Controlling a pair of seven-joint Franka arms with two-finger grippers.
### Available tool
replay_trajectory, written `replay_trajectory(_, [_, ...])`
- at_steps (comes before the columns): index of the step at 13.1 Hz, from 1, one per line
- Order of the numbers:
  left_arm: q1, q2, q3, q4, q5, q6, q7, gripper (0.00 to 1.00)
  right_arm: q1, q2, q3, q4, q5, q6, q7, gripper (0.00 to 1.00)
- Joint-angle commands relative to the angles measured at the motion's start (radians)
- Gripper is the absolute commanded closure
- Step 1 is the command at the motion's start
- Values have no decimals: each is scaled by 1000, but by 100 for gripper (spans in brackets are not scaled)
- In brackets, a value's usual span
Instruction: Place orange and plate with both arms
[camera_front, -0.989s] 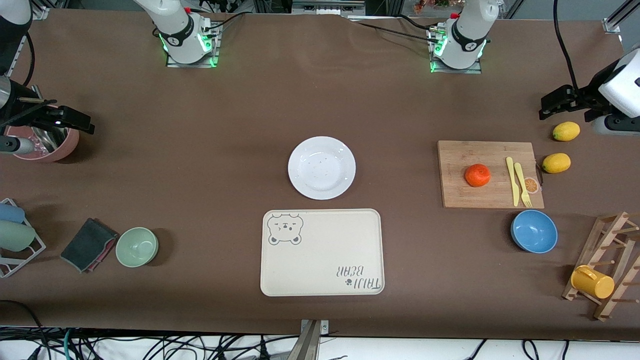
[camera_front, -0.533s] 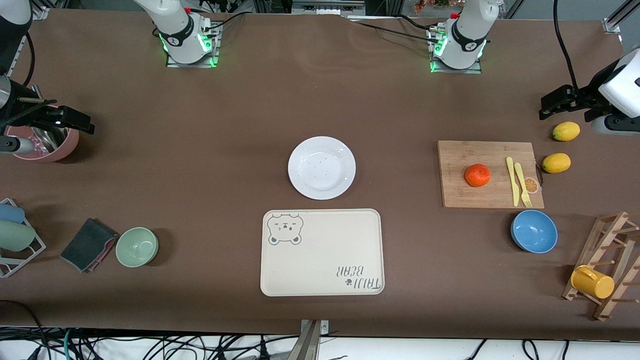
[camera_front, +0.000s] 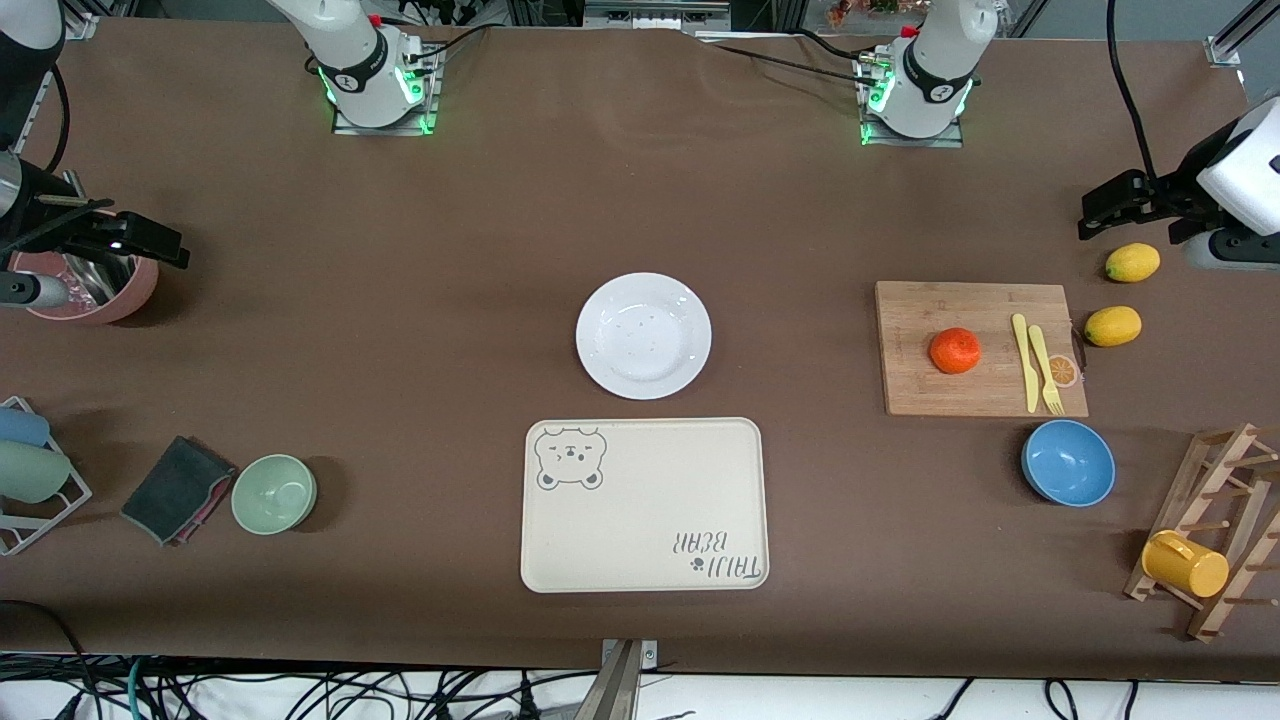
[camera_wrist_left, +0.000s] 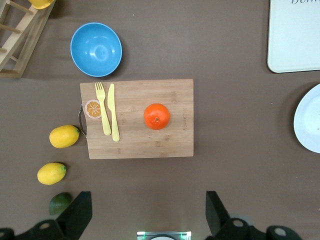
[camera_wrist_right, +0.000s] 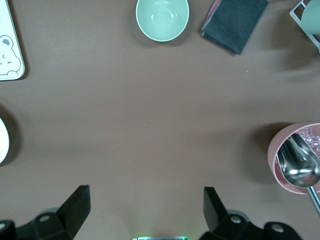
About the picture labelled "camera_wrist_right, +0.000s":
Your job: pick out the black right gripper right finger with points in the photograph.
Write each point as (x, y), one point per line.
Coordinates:
(215, 217)

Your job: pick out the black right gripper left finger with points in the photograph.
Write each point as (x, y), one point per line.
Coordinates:
(67, 215)

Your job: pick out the white round plate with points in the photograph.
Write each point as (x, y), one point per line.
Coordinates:
(3, 140)

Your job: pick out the pink bowl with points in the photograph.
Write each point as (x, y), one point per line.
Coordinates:
(272, 160)

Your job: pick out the metal scoop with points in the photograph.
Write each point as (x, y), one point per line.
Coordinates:
(297, 165)

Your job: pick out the clear ice pieces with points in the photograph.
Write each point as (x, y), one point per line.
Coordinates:
(311, 137)

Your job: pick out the cream tray with bear print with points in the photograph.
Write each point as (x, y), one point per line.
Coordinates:
(10, 30)

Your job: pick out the dark grey folded cloth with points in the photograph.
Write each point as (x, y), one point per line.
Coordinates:
(232, 22)

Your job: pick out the pale green bowl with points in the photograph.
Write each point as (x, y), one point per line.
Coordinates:
(162, 17)

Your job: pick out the pale green cup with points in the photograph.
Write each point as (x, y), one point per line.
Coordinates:
(312, 17)

